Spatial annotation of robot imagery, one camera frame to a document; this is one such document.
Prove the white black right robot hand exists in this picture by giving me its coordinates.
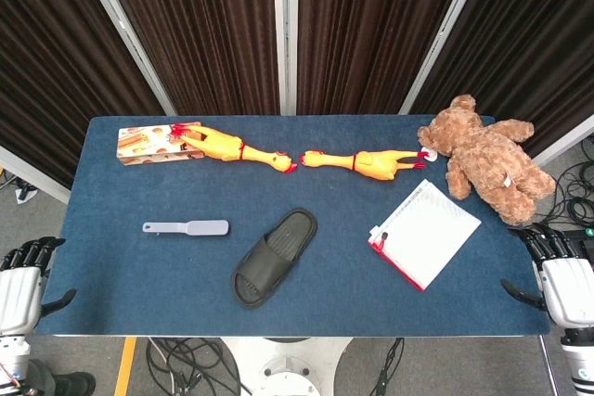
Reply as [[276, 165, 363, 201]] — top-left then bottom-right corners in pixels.
[[499, 223, 594, 328]]

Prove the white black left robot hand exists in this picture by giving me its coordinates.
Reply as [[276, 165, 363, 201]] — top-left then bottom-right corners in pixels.
[[0, 236, 78, 337]]

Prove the grey handle tool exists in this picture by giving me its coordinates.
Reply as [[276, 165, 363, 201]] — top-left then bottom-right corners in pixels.
[[142, 219, 230, 237]]

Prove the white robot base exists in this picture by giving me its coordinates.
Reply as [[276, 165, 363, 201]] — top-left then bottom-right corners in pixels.
[[221, 337, 355, 396]]

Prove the black device green button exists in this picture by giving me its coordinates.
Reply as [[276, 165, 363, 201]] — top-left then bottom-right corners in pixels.
[[562, 226, 594, 261]]

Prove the yellow floor tape strip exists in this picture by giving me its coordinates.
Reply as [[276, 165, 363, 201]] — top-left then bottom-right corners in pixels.
[[113, 337, 138, 396]]

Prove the blue table mat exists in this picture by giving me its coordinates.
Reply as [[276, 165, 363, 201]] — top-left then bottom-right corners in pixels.
[[34, 114, 551, 338]]

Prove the white mesh pouch red zipper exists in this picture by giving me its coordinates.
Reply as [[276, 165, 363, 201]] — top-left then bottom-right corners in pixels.
[[368, 178, 483, 293]]

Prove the brown teddy bear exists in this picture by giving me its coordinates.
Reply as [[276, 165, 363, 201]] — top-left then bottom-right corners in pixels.
[[417, 94, 557, 227]]

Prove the printed cardboard snack box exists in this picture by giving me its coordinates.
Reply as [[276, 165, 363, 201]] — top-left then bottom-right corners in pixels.
[[115, 121, 204, 168]]

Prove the yellow rubber chicken toy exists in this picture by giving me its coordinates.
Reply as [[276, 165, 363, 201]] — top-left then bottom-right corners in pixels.
[[298, 148, 428, 183], [170, 122, 299, 174]]

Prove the dark brown pleated curtain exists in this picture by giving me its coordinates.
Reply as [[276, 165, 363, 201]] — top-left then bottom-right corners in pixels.
[[92, 0, 282, 117], [0, 0, 167, 189], [295, 0, 475, 116], [410, 0, 594, 160]]

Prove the black rubber slipper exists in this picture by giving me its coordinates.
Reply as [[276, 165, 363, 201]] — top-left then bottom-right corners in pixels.
[[230, 208, 319, 310]]

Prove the black floor cable bundle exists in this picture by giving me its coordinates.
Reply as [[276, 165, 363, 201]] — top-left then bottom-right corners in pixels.
[[145, 338, 254, 396], [368, 338, 406, 396], [533, 134, 594, 230]]

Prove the white partition frame post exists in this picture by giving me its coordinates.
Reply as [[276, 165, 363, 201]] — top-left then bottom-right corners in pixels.
[[397, 0, 494, 115], [271, 0, 299, 117], [532, 112, 594, 168], [71, 0, 178, 117], [0, 144, 71, 205]]

